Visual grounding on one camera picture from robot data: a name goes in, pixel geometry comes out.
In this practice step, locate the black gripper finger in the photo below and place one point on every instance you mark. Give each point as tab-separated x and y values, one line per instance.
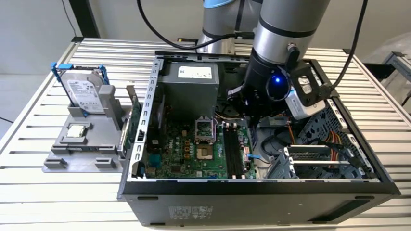
257	119
234	95

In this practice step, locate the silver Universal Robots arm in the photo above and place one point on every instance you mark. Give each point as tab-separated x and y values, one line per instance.
288	29

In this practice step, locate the black round cooler fan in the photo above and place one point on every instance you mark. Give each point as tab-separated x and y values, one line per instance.
229	111

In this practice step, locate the grey power supply unit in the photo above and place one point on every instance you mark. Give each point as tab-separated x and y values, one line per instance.
189	96

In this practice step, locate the grey metal disk bay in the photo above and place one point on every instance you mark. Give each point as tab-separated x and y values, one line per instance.
308	154

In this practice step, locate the CPU socket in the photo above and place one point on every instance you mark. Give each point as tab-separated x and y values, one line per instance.
205	151

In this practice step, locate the green motherboard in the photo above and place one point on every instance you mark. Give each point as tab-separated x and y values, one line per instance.
205	168

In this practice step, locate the green graphics card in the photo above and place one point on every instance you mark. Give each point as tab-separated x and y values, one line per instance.
137	115

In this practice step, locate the black open PC case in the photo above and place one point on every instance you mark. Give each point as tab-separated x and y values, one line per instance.
224	204

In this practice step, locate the grey plastic parts rack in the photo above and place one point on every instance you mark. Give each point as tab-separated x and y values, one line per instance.
102	136

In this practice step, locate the translucent plastic sheet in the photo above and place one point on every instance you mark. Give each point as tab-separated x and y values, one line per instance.
394	43

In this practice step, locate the hard disk in blue carrier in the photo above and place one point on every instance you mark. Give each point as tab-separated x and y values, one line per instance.
81	91

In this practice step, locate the silver CPU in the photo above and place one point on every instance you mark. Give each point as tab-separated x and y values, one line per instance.
74	131

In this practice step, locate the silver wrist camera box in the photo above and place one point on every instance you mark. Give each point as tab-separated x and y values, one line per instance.
301	110

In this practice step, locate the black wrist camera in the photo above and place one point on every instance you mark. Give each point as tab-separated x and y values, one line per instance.
320	89

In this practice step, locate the aluminium frame table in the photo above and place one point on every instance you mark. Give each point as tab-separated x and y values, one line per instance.
399	72

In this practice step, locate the black metal frame post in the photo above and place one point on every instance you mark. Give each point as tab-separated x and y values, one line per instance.
84	19

